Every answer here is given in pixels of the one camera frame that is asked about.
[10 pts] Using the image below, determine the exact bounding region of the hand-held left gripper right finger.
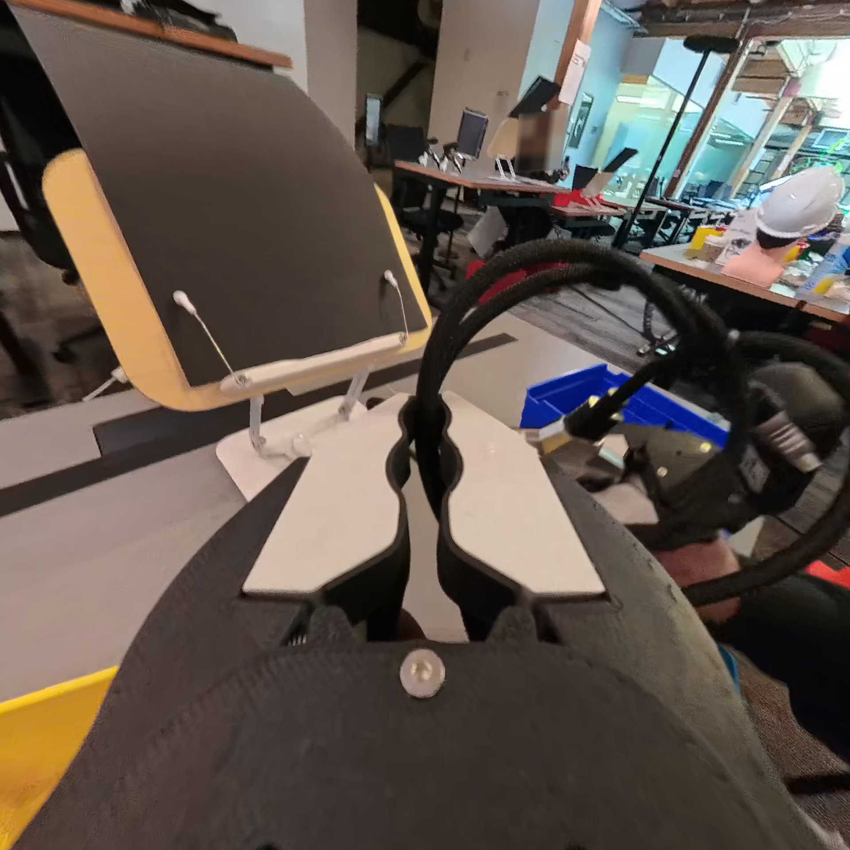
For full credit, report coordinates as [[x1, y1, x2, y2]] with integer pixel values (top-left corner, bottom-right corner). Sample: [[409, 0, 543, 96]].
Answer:
[[437, 390, 607, 642]]

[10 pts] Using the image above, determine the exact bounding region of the black table cable slot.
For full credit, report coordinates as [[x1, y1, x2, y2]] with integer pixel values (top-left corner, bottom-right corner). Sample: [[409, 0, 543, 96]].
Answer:
[[0, 332, 518, 520]]

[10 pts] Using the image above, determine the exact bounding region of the red-brown top desk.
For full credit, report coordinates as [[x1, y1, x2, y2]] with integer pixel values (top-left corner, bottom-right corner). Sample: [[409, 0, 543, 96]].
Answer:
[[392, 159, 575, 286]]

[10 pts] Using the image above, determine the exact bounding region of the yellow plastic bin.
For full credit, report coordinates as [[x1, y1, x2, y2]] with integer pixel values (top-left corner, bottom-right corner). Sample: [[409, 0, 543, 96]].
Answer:
[[0, 666, 120, 850]]

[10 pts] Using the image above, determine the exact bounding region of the black tilted board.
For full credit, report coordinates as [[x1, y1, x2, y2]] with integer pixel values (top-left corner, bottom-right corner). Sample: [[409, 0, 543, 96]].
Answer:
[[510, 76, 562, 119]]

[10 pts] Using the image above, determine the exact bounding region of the grey computer monitor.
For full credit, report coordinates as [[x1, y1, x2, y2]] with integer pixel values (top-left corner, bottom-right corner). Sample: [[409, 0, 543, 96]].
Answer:
[[458, 108, 490, 160]]

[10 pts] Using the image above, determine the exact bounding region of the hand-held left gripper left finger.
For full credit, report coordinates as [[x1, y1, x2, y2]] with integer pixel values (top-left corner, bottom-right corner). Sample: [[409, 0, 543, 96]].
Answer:
[[242, 392, 411, 642]]

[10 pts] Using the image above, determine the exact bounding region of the grey work table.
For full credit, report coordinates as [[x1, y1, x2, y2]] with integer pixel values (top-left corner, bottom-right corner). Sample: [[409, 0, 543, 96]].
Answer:
[[639, 242, 850, 326]]

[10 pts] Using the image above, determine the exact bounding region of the blue plastic bin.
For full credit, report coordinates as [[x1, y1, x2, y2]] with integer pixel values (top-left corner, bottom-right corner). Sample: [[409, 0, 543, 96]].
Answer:
[[520, 364, 731, 452]]

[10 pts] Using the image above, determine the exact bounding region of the black sheet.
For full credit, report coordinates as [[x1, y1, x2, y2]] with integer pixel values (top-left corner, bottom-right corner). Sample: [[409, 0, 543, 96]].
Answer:
[[8, 0, 430, 389]]

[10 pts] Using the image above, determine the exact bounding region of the red plastic bin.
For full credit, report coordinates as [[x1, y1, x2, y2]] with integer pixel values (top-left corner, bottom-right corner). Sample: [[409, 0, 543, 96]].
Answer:
[[553, 188, 626, 216]]

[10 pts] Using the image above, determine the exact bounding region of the white hard hat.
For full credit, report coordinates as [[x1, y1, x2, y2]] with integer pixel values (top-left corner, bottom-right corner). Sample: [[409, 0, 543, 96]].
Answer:
[[756, 165, 846, 240]]

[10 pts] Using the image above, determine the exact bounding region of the person's right hand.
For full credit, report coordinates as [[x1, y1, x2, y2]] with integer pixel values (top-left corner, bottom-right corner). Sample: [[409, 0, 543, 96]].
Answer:
[[649, 538, 743, 624]]

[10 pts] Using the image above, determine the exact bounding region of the pink mannequin head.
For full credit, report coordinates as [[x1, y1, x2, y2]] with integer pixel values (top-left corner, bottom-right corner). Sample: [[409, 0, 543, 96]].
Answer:
[[720, 229, 808, 288]]

